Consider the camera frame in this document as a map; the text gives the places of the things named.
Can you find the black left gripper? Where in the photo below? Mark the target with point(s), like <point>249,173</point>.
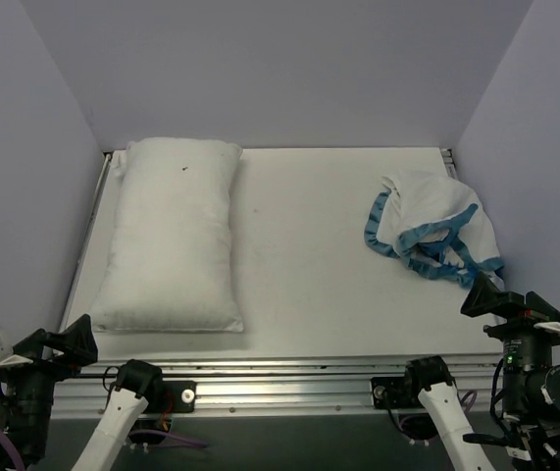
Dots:
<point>39,359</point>

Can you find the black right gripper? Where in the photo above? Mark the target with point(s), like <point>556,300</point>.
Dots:
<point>515,325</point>

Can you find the blue ruffled pillowcase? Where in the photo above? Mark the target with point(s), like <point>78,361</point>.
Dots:
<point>436,227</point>

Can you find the white pillow insert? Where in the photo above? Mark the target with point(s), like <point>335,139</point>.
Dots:
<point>168,266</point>

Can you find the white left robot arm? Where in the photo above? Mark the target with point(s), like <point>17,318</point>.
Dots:
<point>137,385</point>

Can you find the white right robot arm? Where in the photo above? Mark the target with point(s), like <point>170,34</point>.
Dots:
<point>438,395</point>

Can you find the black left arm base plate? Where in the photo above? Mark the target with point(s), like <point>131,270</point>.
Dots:
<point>177,397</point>

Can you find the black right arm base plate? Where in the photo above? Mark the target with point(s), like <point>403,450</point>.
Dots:
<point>394,393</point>

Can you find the aluminium right side rail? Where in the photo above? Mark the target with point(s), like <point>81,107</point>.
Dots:
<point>449,163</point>

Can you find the aluminium table edge rail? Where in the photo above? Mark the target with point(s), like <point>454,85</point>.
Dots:
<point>97,195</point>

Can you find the aluminium front frame rail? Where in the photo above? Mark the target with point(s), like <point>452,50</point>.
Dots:
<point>274,387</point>

